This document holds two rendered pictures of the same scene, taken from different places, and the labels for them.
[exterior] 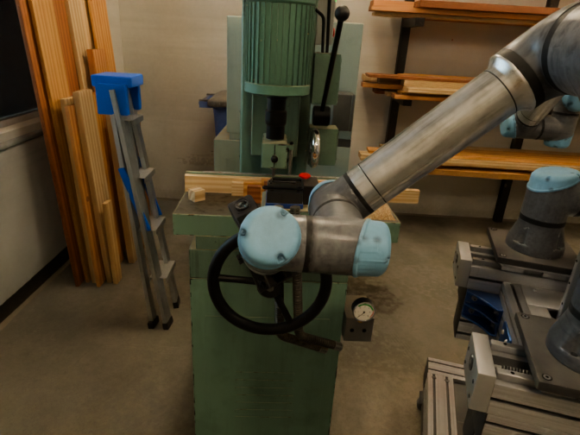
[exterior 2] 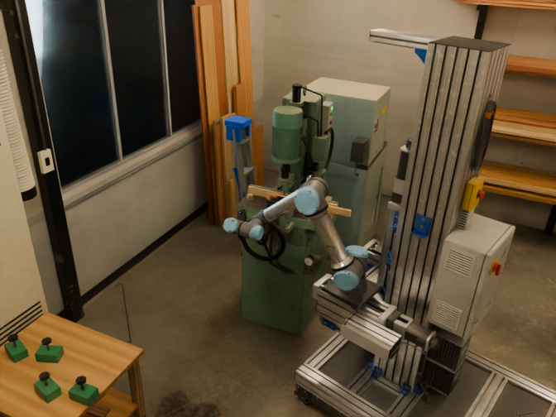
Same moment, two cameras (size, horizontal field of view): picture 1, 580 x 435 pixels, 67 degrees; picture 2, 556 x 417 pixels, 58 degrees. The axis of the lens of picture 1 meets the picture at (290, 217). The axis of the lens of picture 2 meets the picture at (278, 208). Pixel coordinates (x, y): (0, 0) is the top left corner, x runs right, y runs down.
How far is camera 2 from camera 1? 2.01 m
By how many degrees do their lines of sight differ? 22
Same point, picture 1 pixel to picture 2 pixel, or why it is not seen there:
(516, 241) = not seen: hidden behind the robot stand
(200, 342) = (245, 261)
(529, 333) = not seen: hidden behind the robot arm
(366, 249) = (251, 232)
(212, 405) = (249, 291)
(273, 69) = (279, 153)
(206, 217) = (248, 208)
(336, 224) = (246, 225)
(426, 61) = not seen: hidden behind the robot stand
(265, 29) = (276, 137)
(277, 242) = (230, 227)
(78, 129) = (220, 137)
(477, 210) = (530, 220)
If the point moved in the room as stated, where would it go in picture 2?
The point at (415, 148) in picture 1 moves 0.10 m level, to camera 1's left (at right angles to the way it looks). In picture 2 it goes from (278, 207) to (260, 202)
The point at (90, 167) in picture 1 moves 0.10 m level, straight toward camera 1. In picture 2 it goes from (224, 159) to (223, 164)
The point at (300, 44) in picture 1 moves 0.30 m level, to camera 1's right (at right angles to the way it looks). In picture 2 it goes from (290, 144) to (339, 154)
